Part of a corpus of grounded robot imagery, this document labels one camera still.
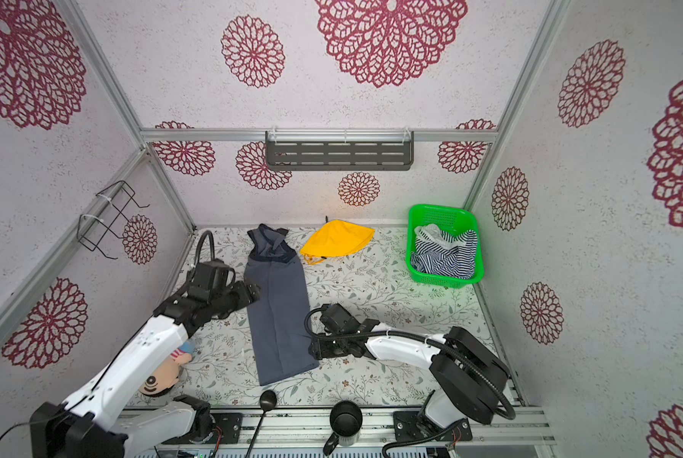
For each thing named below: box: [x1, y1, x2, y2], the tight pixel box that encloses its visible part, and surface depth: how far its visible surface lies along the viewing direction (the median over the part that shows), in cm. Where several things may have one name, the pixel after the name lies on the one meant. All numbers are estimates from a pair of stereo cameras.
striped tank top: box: [410, 223, 477, 280], surface depth 107 cm
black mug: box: [322, 399, 364, 457], surface depth 71 cm
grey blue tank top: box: [244, 223, 321, 387], surface depth 93 cm
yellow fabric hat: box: [300, 219, 376, 265], surface depth 118 cm
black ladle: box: [245, 389, 278, 458], surface depth 79 cm
